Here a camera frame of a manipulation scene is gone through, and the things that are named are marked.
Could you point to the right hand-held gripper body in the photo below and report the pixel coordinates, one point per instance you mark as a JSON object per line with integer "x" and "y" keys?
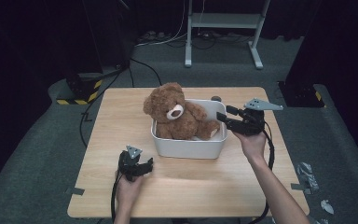
{"x": 251, "y": 123}

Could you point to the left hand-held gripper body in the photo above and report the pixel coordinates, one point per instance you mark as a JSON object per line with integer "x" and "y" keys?
{"x": 129, "y": 165}

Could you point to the white plastic bin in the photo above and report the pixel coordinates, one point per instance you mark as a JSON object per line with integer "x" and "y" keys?
{"x": 189, "y": 149}

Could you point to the brown teddy bear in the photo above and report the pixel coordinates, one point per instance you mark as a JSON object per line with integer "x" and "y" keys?
{"x": 167, "y": 102}

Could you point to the person's right hand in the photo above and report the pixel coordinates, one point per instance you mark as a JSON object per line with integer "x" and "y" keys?
{"x": 254, "y": 144}

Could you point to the person's left hand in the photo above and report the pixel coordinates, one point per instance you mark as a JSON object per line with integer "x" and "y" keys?
{"x": 127, "y": 191}

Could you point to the dark round table grommet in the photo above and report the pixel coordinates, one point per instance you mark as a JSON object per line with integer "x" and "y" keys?
{"x": 216, "y": 98}

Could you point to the black stand base yellow mark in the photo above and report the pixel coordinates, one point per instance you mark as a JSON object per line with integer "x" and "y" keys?
{"x": 301, "y": 95}

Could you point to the grey tape strip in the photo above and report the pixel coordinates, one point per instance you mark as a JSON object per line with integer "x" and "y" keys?
{"x": 297, "y": 186}
{"x": 75, "y": 191}

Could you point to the crumpled silver foil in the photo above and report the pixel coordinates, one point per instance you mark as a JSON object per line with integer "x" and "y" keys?
{"x": 307, "y": 175}

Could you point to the black yellow striped stand base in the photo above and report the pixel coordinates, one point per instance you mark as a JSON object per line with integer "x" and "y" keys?
{"x": 80, "y": 88}

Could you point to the white metal stand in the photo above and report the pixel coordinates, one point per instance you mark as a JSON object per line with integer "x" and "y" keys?
{"x": 223, "y": 20}

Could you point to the crumpled white paper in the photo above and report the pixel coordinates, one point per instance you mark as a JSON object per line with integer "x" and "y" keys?
{"x": 327, "y": 207}

